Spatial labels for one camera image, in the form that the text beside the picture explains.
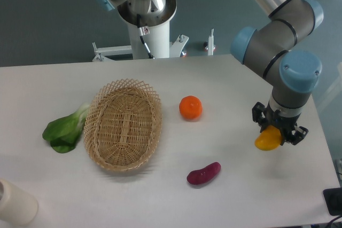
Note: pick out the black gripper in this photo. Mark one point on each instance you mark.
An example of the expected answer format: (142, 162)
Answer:
(265, 116)

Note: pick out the yellow mango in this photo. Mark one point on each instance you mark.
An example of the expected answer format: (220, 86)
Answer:
(269, 139)

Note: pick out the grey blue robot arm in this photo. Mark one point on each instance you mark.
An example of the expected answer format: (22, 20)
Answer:
(269, 52)

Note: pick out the woven wicker basket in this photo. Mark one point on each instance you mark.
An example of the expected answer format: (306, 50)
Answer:
(123, 125)

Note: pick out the orange tangerine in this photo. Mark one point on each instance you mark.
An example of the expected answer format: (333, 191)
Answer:
(190, 108)

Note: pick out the black device at edge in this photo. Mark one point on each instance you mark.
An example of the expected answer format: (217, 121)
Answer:
(332, 197)

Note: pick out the purple sweet potato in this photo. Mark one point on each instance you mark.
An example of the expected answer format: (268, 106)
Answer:
(204, 175)

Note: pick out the green bok choy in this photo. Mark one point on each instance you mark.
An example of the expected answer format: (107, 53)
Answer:
(64, 133)

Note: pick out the cream cylindrical bottle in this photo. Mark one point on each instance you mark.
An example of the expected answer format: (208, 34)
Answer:
(18, 207)

